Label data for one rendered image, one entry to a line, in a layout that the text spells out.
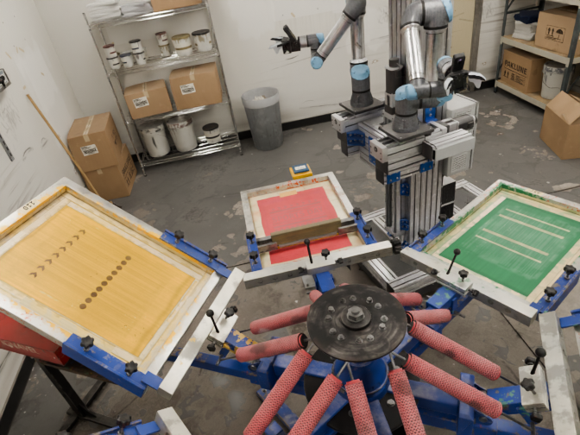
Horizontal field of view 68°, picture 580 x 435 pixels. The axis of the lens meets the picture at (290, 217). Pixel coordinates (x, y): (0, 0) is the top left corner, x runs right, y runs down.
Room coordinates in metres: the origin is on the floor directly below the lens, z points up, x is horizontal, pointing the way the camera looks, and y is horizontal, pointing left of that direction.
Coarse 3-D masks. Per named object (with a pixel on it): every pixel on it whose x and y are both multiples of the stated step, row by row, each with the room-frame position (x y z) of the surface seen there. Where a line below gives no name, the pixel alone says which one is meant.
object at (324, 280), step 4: (324, 272) 1.39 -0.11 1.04; (328, 272) 1.39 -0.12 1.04; (316, 276) 1.38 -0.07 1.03; (320, 276) 1.37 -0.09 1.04; (324, 276) 1.36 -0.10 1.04; (328, 276) 1.36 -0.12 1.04; (320, 280) 1.35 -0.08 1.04; (324, 280) 1.34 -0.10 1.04; (328, 280) 1.34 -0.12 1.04; (320, 284) 1.32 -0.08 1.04; (324, 284) 1.32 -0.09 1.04; (328, 284) 1.31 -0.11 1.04; (332, 284) 1.31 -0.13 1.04; (320, 288) 1.30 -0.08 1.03; (324, 288) 1.29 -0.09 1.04; (328, 288) 1.29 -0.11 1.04; (320, 292) 1.32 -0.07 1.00; (324, 292) 1.28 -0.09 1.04
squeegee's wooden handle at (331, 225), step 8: (312, 224) 1.72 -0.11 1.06; (320, 224) 1.72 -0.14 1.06; (328, 224) 1.72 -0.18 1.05; (336, 224) 1.72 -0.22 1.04; (272, 232) 1.72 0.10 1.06; (280, 232) 1.71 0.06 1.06; (288, 232) 1.70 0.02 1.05; (296, 232) 1.70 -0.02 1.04; (304, 232) 1.71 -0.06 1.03; (312, 232) 1.71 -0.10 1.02; (320, 232) 1.71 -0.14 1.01; (328, 232) 1.72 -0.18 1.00; (272, 240) 1.69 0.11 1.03; (280, 240) 1.70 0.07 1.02; (288, 240) 1.70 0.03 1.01; (296, 240) 1.70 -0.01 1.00
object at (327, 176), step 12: (300, 180) 2.29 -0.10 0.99; (312, 180) 2.29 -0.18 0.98; (324, 180) 2.30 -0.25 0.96; (336, 180) 2.22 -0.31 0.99; (252, 192) 2.26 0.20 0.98; (264, 192) 2.26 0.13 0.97; (336, 192) 2.12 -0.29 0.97; (348, 204) 1.95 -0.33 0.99; (348, 216) 1.88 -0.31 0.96; (252, 228) 1.88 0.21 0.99
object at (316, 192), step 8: (304, 192) 2.20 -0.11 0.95; (312, 192) 2.19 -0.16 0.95; (320, 192) 2.17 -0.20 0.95; (296, 200) 2.13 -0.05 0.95; (304, 200) 2.12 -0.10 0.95; (320, 200) 2.09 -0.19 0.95; (328, 200) 2.07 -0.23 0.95; (328, 208) 2.00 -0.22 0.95; (328, 216) 1.92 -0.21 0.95; (336, 216) 1.91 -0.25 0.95; (320, 240) 1.72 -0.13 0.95; (328, 240) 1.71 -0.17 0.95; (336, 240) 1.70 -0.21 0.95; (344, 240) 1.69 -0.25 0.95; (312, 248) 1.67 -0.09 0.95; (320, 248) 1.66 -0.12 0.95; (328, 248) 1.65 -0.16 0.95; (336, 248) 1.64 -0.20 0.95
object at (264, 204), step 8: (256, 200) 2.21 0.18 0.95; (264, 200) 2.19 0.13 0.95; (272, 200) 2.18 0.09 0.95; (280, 200) 2.16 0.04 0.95; (288, 200) 2.15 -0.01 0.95; (264, 208) 2.11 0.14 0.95; (264, 216) 2.03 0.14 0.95; (264, 224) 1.94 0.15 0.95; (272, 224) 1.93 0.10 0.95; (264, 232) 1.87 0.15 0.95; (288, 248) 1.71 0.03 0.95; (296, 248) 1.69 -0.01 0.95; (304, 248) 1.68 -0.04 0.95; (272, 256) 1.66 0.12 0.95; (280, 256) 1.65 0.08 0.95; (288, 256) 1.64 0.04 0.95; (296, 256) 1.63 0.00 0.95; (304, 256) 1.62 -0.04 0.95
